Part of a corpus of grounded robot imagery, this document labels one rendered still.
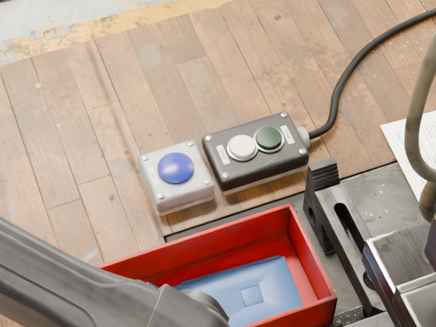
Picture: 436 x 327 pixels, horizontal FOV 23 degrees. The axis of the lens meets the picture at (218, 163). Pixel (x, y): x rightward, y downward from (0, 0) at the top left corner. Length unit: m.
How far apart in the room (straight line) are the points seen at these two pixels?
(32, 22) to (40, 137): 1.34
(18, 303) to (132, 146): 0.55
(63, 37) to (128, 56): 1.23
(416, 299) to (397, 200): 0.39
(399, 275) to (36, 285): 0.32
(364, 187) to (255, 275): 0.17
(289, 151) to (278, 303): 0.18
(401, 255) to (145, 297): 0.26
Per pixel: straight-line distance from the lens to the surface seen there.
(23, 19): 2.59
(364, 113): 1.27
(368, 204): 1.20
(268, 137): 1.19
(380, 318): 1.04
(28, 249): 0.70
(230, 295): 1.12
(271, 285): 1.13
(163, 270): 1.13
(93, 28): 2.54
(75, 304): 0.70
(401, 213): 1.20
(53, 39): 2.54
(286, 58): 1.31
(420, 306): 0.82
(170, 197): 1.16
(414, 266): 0.89
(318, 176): 1.11
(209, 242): 1.11
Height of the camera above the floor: 1.91
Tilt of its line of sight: 56 degrees down
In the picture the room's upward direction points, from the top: straight up
